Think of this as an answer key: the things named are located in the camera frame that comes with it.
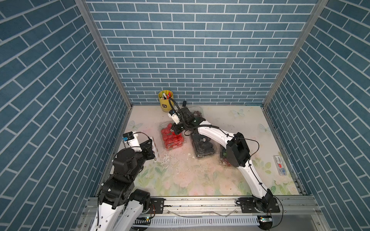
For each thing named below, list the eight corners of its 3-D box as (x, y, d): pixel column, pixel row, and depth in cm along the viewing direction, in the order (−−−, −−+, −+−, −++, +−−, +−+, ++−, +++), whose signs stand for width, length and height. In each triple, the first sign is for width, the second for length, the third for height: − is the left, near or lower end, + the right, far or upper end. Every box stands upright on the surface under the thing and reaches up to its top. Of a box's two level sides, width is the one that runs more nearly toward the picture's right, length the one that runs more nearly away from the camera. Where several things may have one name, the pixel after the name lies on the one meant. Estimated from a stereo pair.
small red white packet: (279, 175, 87) (281, 174, 85) (272, 156, 95) (273, 155, 93) (286, 175, 87) (288, 174, 85) (278, 156, 95) (280, 155, 93)
